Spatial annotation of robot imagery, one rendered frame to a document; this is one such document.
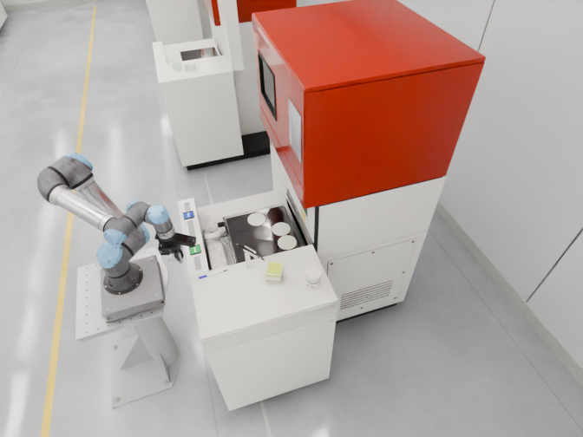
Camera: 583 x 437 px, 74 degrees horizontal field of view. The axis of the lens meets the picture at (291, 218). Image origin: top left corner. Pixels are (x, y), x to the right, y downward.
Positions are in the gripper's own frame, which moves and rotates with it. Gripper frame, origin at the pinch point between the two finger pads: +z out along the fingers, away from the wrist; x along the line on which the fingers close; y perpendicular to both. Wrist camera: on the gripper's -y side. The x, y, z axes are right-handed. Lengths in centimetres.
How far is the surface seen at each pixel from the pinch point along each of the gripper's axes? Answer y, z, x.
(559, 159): -205, -1, -53
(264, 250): -37.5, 14.4, -12.8
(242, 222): -25.2, 15.8, -33.6
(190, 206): 3.8, 10.0, -42.2
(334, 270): -76, 36, -12
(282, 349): -45, 36, 32
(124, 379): 58, 100, 21
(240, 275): -27.0, 6.3, 6.9
